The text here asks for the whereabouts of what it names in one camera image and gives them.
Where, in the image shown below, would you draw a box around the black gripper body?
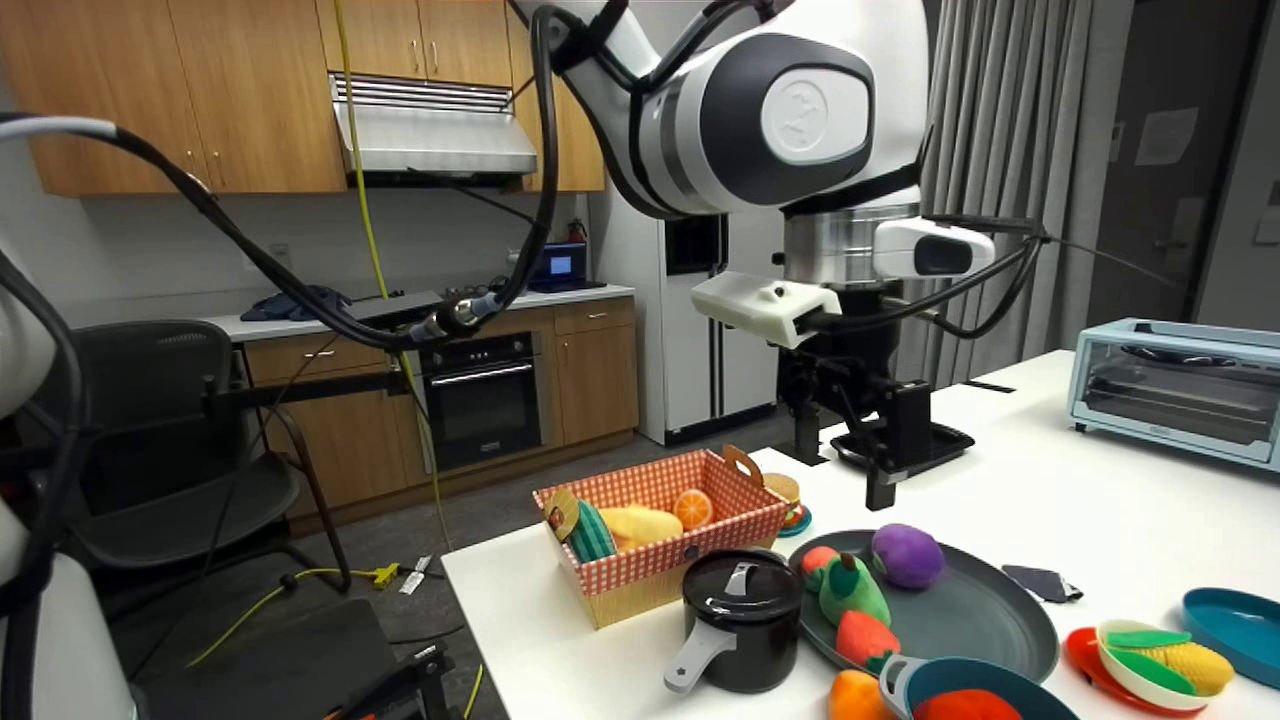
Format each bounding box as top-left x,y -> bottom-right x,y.
777,317 -> 926,402

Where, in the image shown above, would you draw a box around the orange round plushie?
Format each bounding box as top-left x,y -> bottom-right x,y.
916,685 -> 1026,720

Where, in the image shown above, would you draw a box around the purple plushie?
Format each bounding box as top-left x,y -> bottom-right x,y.
866,518 -> 949,592

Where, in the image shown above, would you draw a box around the gray plate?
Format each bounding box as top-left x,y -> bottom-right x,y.
786,528 -> 1059,689

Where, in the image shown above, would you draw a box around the blue pot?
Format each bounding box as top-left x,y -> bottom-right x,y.
874,652 -> 1080,720

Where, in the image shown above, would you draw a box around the black square tray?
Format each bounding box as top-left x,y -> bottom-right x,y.
826,421 -> 981,478

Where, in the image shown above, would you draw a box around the burger toy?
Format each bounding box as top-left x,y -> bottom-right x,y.
759,469 -> 810,534

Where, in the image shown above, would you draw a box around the orange slice toy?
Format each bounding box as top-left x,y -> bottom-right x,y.
668,482 -> 721,533

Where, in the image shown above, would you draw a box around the green leafy carrot toy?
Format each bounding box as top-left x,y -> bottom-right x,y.
796,538 -> 896,628

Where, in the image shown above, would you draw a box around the yellow banana toy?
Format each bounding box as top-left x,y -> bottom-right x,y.
594,498 -> 687,553

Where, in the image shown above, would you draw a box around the white refrigerator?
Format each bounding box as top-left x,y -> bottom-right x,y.
594,182 -> 791,446

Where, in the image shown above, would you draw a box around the red checkered basket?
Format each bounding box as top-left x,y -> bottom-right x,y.
526,443 -> 791,632

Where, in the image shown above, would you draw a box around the wooden lower cabinets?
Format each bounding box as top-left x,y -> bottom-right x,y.
237,292 -> 642,515

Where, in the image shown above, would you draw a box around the wooden cabinets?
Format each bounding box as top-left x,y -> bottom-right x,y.
237,292 -> 642,515
0,0 -> 611,198

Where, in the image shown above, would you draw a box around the teal striped toy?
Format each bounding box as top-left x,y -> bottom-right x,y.
569,498 -> 621,566

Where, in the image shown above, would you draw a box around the gray curtain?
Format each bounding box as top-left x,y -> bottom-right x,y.
916,0 -> 1111,392

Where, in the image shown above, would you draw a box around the light blue toaster oven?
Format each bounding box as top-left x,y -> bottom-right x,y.
1066,317 -> 1280,476

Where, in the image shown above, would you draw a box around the small orange fruit toy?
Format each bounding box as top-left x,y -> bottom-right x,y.
825,669 -> 896,720

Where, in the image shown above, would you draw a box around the small blue screen appliance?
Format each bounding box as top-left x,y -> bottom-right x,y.
526,239 -> 593,294

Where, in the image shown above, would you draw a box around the dark door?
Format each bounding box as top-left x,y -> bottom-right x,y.
1085,0 -> 1270,331

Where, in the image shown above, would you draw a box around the black built-in oven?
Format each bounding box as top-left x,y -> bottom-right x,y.
416,331 -> 547,471

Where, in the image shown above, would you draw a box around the yellow green corn toy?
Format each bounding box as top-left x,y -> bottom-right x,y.
1093,617 -> 1240,711

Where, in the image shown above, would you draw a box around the white paper sign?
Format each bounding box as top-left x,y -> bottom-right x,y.
1131,106 -> 1200,170

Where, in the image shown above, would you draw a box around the silver range hood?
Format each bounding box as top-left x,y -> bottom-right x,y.
327,70 -> 540,187

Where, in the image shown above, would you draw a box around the black floor case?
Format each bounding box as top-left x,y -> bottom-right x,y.
133,596 -> 451,720

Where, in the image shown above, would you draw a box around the black office chair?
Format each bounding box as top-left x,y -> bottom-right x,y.
53,317 -> 356,596

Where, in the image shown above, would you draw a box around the wooden upper cabinets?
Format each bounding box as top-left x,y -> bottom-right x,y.
0,0 -> 611,198

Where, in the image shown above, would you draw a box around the white rounded equipment housing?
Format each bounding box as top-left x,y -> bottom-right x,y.
0,245 -> 139,720

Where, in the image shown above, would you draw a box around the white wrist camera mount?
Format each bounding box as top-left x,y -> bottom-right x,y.
687,272 -> 846,350

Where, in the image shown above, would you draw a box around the white and black camera box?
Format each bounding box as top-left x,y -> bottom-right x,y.
873,214 -> 1000,284

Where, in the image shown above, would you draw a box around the black pot with gray handle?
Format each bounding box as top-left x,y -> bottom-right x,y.
659,548 -> 806,697

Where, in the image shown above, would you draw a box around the thin black camera cable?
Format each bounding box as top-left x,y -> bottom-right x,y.
796,210 -> 1055,342

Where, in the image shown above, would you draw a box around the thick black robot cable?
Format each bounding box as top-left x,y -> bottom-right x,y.
0,0 -> 631,357

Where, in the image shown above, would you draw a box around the yellow cable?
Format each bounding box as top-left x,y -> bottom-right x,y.
185,0 -> 451,670

